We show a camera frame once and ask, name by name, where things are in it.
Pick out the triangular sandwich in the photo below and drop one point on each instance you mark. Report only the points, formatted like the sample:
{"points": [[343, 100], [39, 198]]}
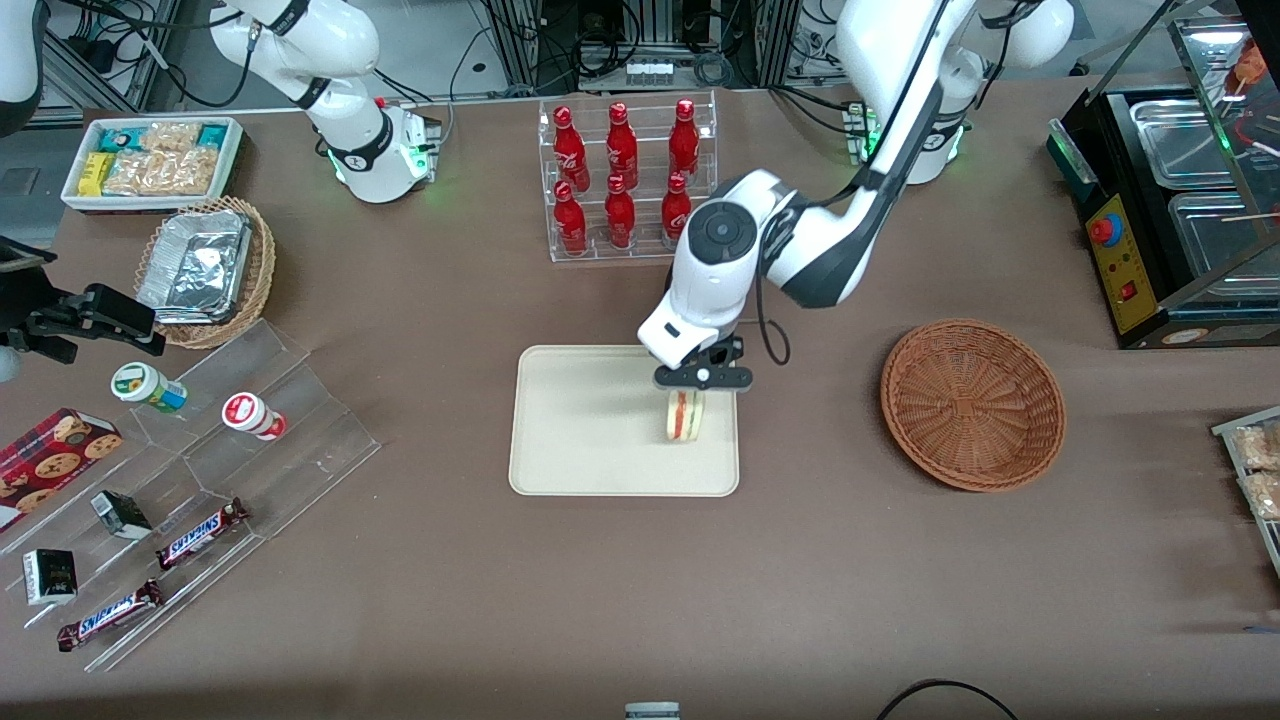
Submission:
{"points": [[685, 418]]}

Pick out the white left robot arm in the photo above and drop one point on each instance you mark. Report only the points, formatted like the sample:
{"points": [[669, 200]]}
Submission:
{"points": [[850, 240]]}

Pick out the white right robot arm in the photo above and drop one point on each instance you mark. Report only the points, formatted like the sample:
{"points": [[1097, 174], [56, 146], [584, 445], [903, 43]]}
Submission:
{"points": [[350, 60]]}

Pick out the cream rectangular tray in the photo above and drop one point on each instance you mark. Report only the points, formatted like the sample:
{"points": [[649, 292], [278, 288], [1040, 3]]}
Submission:
{"points": [[580, 420]]}

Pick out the light wicker basket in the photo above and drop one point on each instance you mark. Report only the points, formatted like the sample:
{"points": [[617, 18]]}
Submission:
{"points": [[262, 270]]}

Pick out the brown round wicker basket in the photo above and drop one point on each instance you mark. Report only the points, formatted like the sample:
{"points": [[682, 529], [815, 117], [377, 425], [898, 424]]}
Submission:
{"points": [[970, 400]]}

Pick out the grey metal snack tray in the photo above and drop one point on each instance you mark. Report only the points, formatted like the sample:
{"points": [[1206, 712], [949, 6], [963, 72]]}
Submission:
{"points": [[1268, 540]]}

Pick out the green label yogurt bottle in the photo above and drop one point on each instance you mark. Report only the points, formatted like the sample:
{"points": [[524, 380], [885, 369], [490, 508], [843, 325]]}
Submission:
{"points": [[148, 387]]}

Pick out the silver foil container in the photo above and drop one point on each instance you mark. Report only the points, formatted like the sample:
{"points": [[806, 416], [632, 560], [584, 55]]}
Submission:
{"points": [[195, 265]]}

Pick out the clear acrylic bottle rack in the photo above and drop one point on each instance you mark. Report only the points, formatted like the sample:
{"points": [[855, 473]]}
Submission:
{"points": [[640, 250]]}

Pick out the red cola bottle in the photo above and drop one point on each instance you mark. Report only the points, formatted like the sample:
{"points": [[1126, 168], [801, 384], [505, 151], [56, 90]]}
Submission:
{"points": [[570, 222], [620, 218], [569, 150], [674, 212], [621, 148], [684, 142]]}

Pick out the yellow snack packet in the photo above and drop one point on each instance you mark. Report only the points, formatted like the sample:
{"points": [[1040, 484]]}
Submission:
{"points": [[95, 175]]}

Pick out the clear bag of crackers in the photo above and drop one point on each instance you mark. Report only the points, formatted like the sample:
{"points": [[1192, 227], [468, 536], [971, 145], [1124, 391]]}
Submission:
{"points": [[135, 173], [170, 136], [195, 170]]}

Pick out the red plaid cookie box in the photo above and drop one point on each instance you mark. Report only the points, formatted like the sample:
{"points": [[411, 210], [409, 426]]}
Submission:
{"points": [[50, 465]]}

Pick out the red label yogurt bottle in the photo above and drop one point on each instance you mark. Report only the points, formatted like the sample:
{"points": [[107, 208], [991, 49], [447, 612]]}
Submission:
{"points": [[252, 415]]}

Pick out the teal snack packet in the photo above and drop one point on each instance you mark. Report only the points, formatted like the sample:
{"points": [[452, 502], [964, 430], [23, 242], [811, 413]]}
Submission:
{"points": [[120, 138], [213, 135]]}

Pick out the small black box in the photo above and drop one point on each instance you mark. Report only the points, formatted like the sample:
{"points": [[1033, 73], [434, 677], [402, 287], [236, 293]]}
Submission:
{"points": [[122, 514], [50, 577]]}

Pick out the white snack bin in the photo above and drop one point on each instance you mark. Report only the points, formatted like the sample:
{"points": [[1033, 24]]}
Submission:
{"points": [[235, 165]]}

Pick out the clear acrylic stepped display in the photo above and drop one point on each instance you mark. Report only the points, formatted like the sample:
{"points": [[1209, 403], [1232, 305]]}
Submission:
{"points": [[300, 440]]}

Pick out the snickers chocolate bar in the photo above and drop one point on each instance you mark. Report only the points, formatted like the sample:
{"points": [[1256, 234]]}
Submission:
{"points": [[110, 615], [200, 535]]}

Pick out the white power strip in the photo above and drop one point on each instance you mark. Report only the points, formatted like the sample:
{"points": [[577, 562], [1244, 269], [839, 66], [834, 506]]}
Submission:
{"points": [[650, 72]]}

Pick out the small grey device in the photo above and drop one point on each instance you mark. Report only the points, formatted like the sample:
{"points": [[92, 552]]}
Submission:
{"points": [[652, 711]]}

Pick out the red emergency stop button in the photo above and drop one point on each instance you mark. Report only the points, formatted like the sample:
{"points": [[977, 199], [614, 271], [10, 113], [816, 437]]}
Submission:
{"points": [[1105, 230]]}

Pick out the black food warmer cabinet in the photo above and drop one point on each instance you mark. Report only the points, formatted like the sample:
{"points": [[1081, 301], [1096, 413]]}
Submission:
{"points": [[1130, 260]]}

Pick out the steel pan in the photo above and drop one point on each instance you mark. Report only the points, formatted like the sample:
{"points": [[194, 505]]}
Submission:
{"points": [[1180, 140], [1215, 235]]}

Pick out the clear bag of pastries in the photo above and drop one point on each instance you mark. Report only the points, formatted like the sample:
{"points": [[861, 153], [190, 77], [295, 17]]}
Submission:
{"points": [[1258, 446], [1265, 495]]}

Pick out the dark left wrist camera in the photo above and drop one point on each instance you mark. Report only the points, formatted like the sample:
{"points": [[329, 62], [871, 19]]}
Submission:
{"points": [[725, 378]]}

